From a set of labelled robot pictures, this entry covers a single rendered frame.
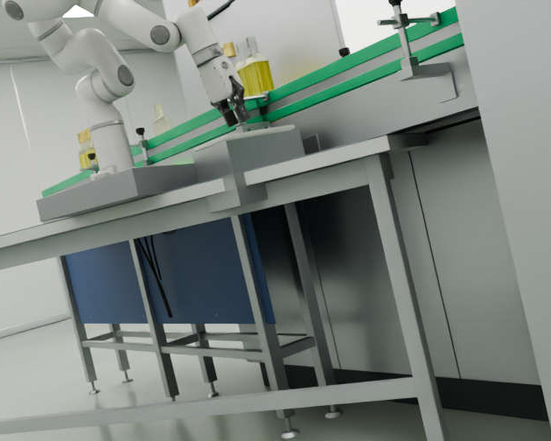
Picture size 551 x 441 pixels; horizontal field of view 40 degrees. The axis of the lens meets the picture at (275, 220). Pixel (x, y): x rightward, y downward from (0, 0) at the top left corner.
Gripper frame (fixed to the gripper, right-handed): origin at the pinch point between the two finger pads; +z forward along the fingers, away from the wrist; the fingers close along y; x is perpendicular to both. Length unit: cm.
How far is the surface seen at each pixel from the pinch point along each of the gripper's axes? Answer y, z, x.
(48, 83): 600, -97, -232
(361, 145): -36.9, 16.4, -0.3
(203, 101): 74, -7, -43
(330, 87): -17.2, 3.2, -17.5
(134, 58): 596, -89, -338
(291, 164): -21.4, 14.5, 7.2
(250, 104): 15.0, -0.7, -17.1
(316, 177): -22.3, 19.9, 2.9
